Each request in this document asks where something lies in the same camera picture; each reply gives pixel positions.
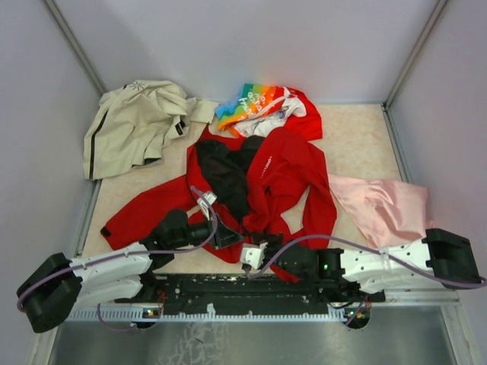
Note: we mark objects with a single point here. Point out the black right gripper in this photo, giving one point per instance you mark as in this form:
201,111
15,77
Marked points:
278,239

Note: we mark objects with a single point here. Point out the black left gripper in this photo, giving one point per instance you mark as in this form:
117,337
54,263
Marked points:
225,236

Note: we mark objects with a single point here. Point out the red jacket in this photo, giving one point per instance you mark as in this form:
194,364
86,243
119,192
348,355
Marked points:
263,185

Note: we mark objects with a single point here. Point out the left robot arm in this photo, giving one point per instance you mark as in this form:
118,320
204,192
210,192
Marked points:
61,286

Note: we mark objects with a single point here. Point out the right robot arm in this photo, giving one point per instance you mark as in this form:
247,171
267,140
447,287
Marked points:
440,256

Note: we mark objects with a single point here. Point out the beige jacket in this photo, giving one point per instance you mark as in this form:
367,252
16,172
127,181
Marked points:
136,122

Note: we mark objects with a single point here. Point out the pink satin cloth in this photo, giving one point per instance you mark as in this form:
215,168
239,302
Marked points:
387,212

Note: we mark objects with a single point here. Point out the rainbow white red garment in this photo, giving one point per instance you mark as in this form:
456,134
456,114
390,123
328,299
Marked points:
258,109

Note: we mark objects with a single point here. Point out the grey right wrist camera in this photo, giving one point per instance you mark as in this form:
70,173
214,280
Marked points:
253,255

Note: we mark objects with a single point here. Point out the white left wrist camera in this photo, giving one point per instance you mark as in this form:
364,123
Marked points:
208,199

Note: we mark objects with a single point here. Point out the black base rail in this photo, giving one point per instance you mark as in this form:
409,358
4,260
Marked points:
238,295

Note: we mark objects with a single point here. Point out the left aluminium frame post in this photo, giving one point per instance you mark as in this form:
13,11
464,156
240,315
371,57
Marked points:
74,45

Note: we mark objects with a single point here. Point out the aluminium frame post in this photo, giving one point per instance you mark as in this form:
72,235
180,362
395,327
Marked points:
433,19
74,45

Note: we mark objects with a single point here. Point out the right aluminium frame post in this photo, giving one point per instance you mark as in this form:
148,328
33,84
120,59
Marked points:
433,19

